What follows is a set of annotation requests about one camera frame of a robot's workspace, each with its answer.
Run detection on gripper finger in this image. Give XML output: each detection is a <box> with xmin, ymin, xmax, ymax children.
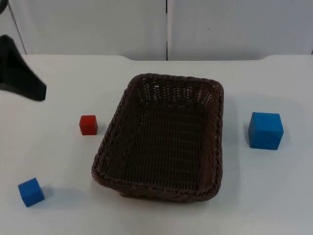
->
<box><xmin>0</xmin><ymin>34</ymin><xmax>47</xmax><ymax>102</ymax></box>

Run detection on dark brown wicker basket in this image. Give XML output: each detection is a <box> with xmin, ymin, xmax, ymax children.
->
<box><xmin>90</xmin><ymin>72</ymin><xmax>224</xmax><ymax>203</ymax></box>

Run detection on small red cube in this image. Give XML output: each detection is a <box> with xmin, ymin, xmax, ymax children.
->
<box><xmin>79</xmin><ymin>115</ymin><xmax>98</xmax><ymax>136</ymax></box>

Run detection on small blue cube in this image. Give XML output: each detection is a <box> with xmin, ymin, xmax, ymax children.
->
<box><xmin>18</xmin><ymin>177</ymin><xmax>46</xmax><ymax>208</ymax></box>

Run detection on large blue cube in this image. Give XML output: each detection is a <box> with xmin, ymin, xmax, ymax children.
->
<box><xmin>248</xmin><ymin>112</ymin><xmax>284</xmax><ymax>150</ymax></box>

